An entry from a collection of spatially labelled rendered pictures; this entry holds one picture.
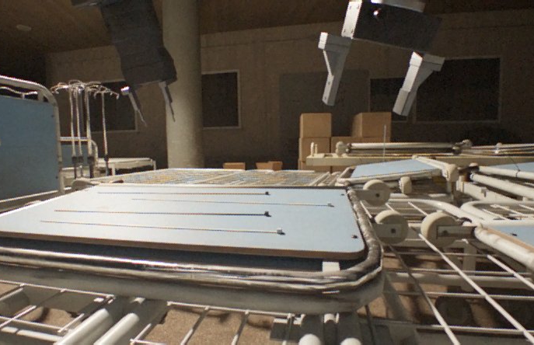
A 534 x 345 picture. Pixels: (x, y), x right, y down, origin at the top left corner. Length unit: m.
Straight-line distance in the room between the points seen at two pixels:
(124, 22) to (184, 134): 4.29
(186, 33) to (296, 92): 2.68
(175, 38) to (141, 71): 4.56
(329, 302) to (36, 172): 1.14
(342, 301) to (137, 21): 0.44
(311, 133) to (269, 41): 3.39
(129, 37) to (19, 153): 0.85
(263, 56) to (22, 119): 5.94
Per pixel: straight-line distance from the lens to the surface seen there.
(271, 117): 6.51
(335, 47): 0.46
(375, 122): 4.08
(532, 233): 0.65
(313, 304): 0.33
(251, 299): 0.34
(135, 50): 0.49
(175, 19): 5.14
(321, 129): 3.93
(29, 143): 1.27
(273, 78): 6.64
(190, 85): 4.84
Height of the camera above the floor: 0.69
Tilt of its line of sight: 5 degrees down
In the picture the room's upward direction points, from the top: 1 degrees counter-clockwise
